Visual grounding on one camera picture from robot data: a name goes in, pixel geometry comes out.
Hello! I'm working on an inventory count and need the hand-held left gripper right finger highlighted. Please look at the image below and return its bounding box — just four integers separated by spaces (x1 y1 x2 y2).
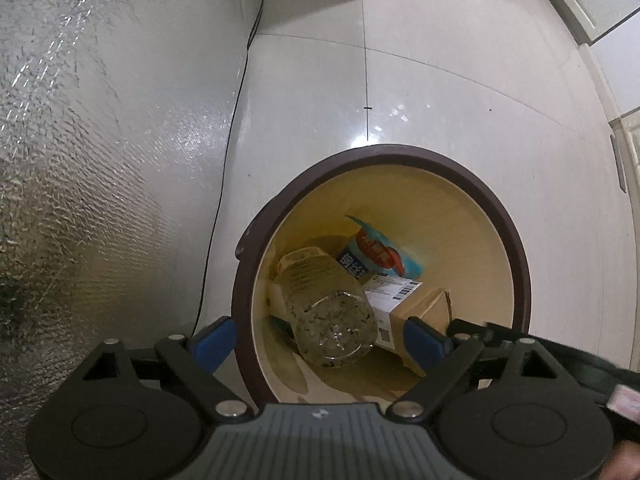
385 316 568 422

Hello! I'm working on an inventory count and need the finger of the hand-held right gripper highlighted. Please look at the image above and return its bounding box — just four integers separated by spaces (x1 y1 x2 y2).
446 319 608 378

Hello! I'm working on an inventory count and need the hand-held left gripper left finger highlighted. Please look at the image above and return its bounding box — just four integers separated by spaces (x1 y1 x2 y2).
80 316 256 422

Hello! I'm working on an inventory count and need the cardboard box with white label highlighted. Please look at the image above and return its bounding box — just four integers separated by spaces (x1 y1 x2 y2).
362 275 454 379

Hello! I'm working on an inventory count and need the blue snack bag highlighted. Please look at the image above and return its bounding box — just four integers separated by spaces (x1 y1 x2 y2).
336 214 426 287

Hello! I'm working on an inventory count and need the clear plastic bottle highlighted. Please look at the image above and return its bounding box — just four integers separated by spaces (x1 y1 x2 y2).
270 246 379 369

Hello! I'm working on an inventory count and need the yellow bin with brown rim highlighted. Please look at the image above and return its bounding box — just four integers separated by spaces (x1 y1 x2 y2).
232 144 532 409

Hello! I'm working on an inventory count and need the silver foil covered table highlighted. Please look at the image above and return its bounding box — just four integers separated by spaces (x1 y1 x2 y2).
0 0 267 461

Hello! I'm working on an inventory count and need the white window seat cabinet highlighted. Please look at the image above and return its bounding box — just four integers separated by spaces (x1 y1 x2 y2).
607 105 640 202

